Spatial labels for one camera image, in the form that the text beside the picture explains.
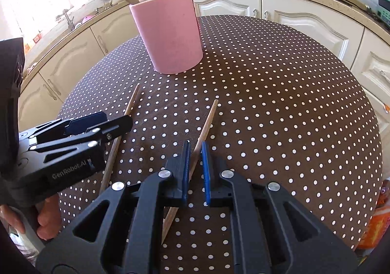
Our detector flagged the chrome sink faucet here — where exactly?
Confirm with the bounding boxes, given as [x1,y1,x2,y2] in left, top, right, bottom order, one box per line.
[63,9,75,31]

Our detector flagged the person's left hand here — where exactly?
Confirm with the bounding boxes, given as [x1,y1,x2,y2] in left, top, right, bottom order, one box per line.
[1,194,61,240]

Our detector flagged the brown polka dot tablecloth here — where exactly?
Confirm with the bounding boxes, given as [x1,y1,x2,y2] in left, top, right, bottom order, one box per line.
[57,14,383,274]

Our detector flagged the pink basin in sink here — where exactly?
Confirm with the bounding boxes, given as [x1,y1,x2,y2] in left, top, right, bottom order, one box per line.
[82,15,93,23]

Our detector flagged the cream lower kitchen cabinets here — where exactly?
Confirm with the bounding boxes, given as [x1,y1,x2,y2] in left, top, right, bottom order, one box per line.
[18,0,389,178]

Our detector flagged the orange snack bag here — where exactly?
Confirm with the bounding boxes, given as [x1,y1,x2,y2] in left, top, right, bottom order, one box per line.
[358,179,389,250]

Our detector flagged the pink cylindrical utensil holder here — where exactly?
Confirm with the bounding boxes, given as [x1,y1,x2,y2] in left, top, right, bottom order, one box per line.
[130,0,203,75]

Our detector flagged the green countertop appliance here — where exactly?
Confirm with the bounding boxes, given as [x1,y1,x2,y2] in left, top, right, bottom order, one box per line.
[378,0,390,26]

